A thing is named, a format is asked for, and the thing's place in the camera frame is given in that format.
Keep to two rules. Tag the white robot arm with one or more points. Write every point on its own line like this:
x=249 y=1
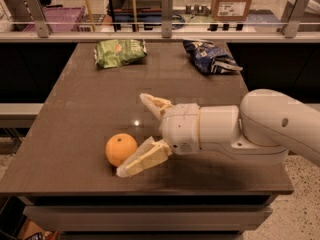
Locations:
x=263 y=128

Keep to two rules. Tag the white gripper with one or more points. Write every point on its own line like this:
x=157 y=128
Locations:
x=181 y=128

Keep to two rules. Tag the cardboard box with label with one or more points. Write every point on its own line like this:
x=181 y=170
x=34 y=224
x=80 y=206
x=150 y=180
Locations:
x=230 y=10

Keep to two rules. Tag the grey metal rail post middle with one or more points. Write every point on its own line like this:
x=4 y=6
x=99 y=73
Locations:
x=166 y=14

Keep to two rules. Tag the grey metal rail post right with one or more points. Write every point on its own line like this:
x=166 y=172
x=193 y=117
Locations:
x=294 y=19

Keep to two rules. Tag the grey metal rail post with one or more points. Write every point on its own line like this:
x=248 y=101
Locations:
x=166 y=14
x=42 y=28
x=294 y=19

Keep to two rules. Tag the purple plastic crate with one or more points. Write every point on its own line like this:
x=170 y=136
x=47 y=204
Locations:
x=63 y=19

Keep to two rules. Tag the grey metal rail post left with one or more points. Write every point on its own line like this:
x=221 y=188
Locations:
x=42 y=28

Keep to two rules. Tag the yellow broom handle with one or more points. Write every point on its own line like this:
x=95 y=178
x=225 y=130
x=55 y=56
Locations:
x=87 y=2

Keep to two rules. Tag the green jalapeno chip bag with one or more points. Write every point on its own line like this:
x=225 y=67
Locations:
x=119 y=52

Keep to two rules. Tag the orange fruit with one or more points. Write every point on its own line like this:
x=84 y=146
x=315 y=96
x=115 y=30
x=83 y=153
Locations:
x=119 y=147

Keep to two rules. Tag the blue chip bag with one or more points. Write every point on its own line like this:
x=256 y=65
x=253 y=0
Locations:
x=210 y=59

